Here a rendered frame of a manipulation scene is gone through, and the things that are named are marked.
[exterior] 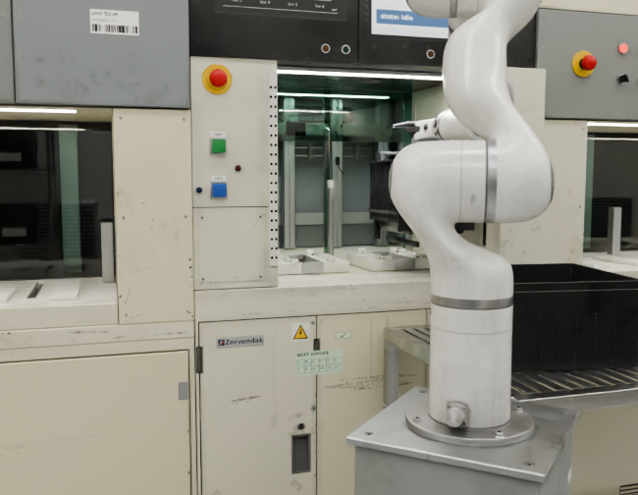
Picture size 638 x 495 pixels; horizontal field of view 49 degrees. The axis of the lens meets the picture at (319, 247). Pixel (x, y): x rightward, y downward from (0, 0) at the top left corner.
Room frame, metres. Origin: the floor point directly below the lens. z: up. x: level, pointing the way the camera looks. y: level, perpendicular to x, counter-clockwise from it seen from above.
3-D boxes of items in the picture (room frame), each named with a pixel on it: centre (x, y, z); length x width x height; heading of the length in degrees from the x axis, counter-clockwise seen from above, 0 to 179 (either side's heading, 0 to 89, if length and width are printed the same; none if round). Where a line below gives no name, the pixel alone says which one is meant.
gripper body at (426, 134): (1.77, -0.30, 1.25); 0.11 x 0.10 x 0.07; 16
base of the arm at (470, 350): (1.04, -0.23, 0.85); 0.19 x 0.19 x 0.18
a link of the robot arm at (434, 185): (1.04, -0.20, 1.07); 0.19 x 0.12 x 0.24; 79
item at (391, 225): (1.87, -0.27, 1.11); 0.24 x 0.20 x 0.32; 106
